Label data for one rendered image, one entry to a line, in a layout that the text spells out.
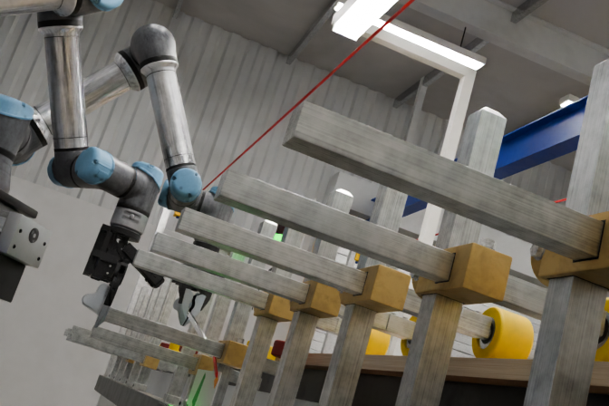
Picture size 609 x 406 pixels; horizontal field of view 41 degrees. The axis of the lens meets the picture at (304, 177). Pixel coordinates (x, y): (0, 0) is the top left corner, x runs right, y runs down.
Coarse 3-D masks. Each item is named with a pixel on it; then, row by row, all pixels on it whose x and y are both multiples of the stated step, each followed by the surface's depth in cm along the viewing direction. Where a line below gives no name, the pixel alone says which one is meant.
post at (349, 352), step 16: (384, 192) 120; (400, 192) 121; (384, 208) 119; (400, 208) 120; (384, 224) 119; (352, 304) 116; (352, 320) 115; (368, 320) 115; (352, 336) 114; (368, 336) 115; (336, 352) 115; (352, 352) 114; (336, 368) 113; (352, 368) 113; (336, 384) 112; (352, 384) 113; (320, 400) 114; (336, 400) 112; (352, 400) 112
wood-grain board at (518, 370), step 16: (304, 368) 195; (320, 368) 181; (368, 368) 150; (384, 368) 144; (400, 368) 138; (448, 368) 122; (464, 368) 118; (480, 368) 113; (496, 368) 110; (512, 368) 106; (528, 368) 103; (608, 368) 89; (496, 384) 115; (512, 384) 110; (592, 384) 90; (608, 384) 88
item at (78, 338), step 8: (72, 336) 289; (80, 336) 290; (88, 344) 290; (96, 344) 291; (104, 344) 292; (112, 352) 292; (120, 352) 293; (128, 352) 294; (136, 360) 294; (160, 360) 297; (160, 368) 296; (168, 368) 297
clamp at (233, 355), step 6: (222, 342) 183; (228, 342) 177; (234, 342) 177; (228, 348) 176; (234, 348) 177; (240, 348) 177; (246, 348) 178; (222, 354) 178; (228, 354) 176; (234, 354) 176; (240, 354) 177; (222, 360) 177; (228, 360) 176; (234, 360) 176; (240, 360) 177; (234, 366) 177; (240, 366) 176
